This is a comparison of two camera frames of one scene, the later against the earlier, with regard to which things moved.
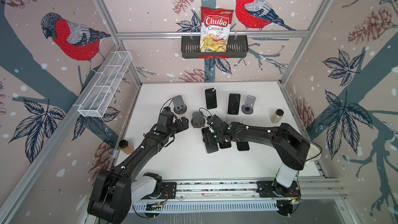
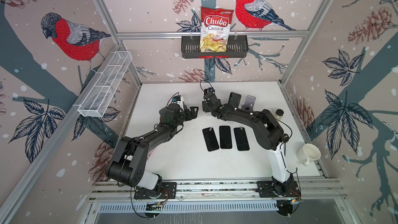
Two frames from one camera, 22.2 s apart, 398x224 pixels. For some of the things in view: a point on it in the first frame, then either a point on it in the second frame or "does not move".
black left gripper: x=181 y=127 -> x=194 y=115
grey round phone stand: x=247 y=108 does not move
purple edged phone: x=211 y=143 does not move
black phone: x=233 y=103 does not move
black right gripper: x=206 y=138 -> x=204 y=107
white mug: x=313 y=151 does not move
